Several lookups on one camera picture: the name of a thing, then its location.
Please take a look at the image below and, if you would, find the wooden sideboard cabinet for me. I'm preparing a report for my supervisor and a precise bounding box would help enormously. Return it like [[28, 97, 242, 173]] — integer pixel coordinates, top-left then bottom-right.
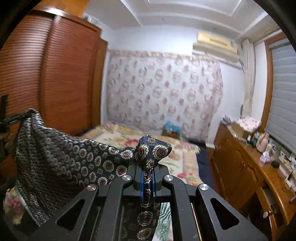
[[211, 124, 296, 241]]

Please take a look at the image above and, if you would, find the sheer circle-print curtain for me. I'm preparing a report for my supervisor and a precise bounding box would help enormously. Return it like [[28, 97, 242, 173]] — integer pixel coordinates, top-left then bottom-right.
[[105, 49, 224, 142]]

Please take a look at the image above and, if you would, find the wall air conditioner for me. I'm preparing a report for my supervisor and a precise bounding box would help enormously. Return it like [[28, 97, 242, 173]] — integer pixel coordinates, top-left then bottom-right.
[[192, 31, 241, 63]]

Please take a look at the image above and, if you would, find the wooden window frame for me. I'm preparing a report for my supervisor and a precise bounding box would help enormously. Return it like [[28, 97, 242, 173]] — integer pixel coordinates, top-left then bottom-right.
[[261, 32, 289, 130]]

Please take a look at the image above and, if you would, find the floral blanket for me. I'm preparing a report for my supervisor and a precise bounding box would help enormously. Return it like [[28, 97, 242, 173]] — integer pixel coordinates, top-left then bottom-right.
[[3, 120, 206, 226]]

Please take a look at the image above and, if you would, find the grey window blind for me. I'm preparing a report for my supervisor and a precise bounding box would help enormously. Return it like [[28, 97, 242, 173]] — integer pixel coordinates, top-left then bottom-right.
[[264, 42, 296, 151]]

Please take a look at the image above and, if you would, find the beige tied curtain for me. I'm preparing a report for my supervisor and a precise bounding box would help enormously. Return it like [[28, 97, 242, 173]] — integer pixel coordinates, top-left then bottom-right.
[[240, 39, 258, 121]]

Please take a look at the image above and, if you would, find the leaf-print bed sheet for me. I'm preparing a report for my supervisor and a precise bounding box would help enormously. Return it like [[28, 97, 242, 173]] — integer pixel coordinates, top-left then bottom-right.
[[154, 201, 174, 241]]

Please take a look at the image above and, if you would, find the pink thermos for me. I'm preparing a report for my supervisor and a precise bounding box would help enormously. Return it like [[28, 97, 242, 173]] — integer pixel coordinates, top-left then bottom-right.
[[258, 132, 270, 152]]

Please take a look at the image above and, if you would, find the row of small bottles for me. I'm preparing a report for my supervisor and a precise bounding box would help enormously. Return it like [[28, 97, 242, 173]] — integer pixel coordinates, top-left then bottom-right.
[[246, 132, 258, 146]]

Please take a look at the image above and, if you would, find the floral cloth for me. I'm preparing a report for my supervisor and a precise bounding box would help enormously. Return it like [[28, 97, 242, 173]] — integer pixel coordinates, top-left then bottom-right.
[[235, 116, 262, 131]]

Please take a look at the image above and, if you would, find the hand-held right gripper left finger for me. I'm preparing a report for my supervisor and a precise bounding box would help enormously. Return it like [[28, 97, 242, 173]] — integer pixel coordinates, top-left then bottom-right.
[[35, 163, 145, 241]]

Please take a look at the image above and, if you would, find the dark circle-print pajama top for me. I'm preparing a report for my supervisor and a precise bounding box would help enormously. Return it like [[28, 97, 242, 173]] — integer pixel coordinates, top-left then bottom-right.
[[13, 109, 173, 241]]

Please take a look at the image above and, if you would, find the black cable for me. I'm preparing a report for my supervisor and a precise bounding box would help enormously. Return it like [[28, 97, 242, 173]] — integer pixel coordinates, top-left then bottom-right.
[[281, 167, 296, 186]]

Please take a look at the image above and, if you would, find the wooden louvered wardrobe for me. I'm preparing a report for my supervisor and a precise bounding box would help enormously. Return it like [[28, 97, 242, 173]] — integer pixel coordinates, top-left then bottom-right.
[[0, 5, 109, 144]]

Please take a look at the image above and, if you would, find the small cardboard box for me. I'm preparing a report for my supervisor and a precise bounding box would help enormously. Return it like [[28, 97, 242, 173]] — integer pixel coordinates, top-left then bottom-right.
[[162, 128, 181, 140]]

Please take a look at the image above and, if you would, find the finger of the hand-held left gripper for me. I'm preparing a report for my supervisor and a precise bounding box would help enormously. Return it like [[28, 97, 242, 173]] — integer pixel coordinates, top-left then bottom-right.
[[0, 95, 9, 121], [0, 110, 33, 128]]

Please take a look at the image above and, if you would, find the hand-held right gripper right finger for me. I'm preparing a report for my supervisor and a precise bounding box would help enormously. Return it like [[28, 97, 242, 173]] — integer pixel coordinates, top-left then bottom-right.
[[151, 165, 270, 241]]

